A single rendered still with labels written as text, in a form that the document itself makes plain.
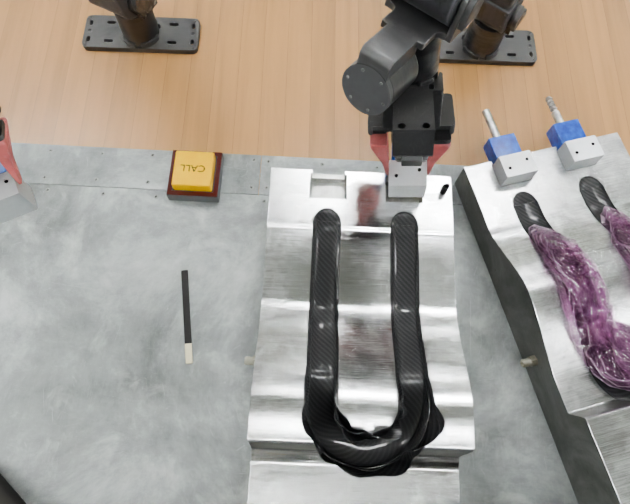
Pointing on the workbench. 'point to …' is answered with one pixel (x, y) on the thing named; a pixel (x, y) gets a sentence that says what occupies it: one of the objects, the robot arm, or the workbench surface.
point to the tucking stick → (186, 317)
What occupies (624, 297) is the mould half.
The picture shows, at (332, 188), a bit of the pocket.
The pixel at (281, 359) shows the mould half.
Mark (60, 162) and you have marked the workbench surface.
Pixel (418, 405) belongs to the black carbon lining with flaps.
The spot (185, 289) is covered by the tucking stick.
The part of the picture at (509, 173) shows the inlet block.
